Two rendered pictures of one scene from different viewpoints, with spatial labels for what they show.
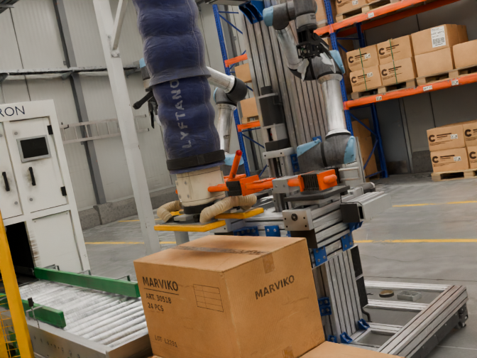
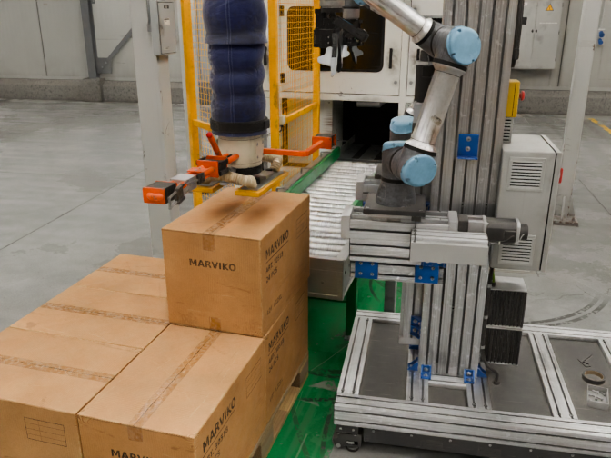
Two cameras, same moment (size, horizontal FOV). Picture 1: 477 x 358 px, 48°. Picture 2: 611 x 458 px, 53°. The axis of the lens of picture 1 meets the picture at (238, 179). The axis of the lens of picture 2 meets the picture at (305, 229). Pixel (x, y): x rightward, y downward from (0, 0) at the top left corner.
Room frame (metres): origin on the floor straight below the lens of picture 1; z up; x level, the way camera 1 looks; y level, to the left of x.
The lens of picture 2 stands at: (0.97, -1.99, 1.71)
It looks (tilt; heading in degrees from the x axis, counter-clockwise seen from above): 20 degrees down; 57
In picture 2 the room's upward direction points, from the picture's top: straight up
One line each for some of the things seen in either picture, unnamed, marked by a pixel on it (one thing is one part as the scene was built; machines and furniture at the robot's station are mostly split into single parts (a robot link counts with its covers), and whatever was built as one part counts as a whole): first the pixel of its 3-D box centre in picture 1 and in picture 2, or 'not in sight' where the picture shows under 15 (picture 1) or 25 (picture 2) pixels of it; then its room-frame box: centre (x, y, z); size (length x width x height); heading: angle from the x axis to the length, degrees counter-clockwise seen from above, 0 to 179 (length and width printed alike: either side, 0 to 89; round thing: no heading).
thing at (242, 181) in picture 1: (243, 185); (212, 166); (1.85, -0.01, 1.18); 0.10 x 0.08 x 0.06; 129
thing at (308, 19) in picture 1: (307, 21); (331, 0); (2.11, -0.38, 1.74); 0.08 x 0.08 x 0.05
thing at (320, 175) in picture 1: (317, 180); (160, 192); (1.57, -0.23, 1.18); 0.08 x 0.07 x 0.05; 39
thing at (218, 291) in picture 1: (225, 299); (243, 254); (2.04, 0.14, 0.74); 0.60 x 0.40 x 0.40; 40
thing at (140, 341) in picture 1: (177, 325); (274, 257); (2.33, 0.39, 0.58); 0.70 x 0.03 x 0.06; 131
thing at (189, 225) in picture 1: (187, 221); (219, 175); (1.98, 0.22, 1.08); 0.34 x 0.10 x 0.05; 39
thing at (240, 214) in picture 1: (226, 209); (263, 179); (2.10, 0.07, 1.08); 0.34 x 0.10 x 0.05; 39
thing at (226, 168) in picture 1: (232, 167); (403, 132); (2.78, 0.02, 1.20); 0.13 x 0.12 x 0.14; 34
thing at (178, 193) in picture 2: (316, 177); (187, 189); (1.66, -0.24, 1.18); 0.31 x 0.03 x 0.05; 52
